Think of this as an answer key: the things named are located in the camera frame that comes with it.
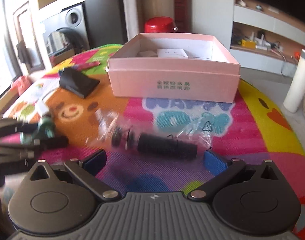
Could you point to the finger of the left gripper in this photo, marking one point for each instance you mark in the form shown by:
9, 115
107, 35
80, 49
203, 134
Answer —
12, 126
37, 144

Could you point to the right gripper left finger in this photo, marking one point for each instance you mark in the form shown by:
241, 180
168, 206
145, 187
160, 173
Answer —
83, 172

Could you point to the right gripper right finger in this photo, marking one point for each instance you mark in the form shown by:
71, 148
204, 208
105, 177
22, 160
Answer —
223, 170

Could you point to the teal handheld fan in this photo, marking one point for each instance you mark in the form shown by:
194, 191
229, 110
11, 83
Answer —
45, 130

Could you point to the clear bag with black roller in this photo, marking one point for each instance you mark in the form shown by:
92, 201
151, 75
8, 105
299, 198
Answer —
115, 132

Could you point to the black curved holder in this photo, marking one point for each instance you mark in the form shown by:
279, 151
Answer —
77, 83

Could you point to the pink blue toothpaste tube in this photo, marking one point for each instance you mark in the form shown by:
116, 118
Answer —
85, 66

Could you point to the white power adapter block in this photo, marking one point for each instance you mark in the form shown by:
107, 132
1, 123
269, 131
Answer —
172, 53

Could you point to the colourful cartoon play mat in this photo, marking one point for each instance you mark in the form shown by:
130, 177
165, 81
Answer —
252, 128

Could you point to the pink cardboard box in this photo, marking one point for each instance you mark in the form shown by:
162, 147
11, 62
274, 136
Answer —
210, 73

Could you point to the white thermos bottle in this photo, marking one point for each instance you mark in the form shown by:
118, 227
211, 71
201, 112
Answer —
296, 90

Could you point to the silver washing machine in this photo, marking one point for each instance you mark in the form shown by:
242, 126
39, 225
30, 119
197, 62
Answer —
66, 30

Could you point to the white shelf unit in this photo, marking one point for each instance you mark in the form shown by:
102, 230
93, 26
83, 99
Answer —
260, 36

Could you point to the red cylindrical bin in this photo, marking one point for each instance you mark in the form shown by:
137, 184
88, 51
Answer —
162, 24

